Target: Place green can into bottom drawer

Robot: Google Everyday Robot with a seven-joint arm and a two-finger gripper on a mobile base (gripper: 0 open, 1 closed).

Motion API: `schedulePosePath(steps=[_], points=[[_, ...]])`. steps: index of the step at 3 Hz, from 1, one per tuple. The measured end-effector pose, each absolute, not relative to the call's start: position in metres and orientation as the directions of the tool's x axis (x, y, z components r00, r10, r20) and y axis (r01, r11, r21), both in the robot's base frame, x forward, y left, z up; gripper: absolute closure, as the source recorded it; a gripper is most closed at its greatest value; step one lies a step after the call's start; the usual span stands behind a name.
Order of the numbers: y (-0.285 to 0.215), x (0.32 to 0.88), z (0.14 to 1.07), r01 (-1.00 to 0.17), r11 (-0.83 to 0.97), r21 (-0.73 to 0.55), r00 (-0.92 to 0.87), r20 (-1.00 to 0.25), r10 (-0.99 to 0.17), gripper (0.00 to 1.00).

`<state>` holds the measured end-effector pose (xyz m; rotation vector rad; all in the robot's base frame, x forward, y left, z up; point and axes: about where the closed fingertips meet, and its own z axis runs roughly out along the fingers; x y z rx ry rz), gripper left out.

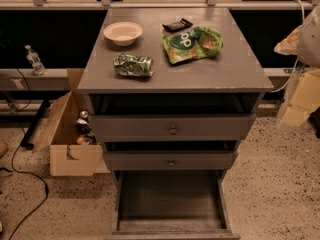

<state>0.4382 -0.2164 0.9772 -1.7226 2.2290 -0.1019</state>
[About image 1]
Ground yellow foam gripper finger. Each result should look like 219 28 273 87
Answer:
279 68 320 128

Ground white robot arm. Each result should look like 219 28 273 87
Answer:
274 5 320 128

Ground grey drawer cabinet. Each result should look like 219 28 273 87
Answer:
77 7 275 240

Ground grey open bottom drawer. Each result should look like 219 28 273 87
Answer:
107 170 240 240

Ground grey middle drawer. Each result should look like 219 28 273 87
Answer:
104 151 238 170

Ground grey top drawer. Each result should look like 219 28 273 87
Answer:
89 114 255 142

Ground green chip bag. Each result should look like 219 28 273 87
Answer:
162 26 223 64

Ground black chocolate bar wrapper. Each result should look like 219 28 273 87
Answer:
163 18 192 33

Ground white bowl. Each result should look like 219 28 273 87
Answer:
103 22 143 47

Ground items in cardboard box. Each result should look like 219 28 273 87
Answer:
76 110 96 145

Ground cardboard box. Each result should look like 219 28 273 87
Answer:
33 69 109 176

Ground clear plastic water bottle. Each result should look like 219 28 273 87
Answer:
25 45 46 76

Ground white cable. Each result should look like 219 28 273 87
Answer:
269 0 307 94

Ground black floor cable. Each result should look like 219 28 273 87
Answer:
0 67 50 240

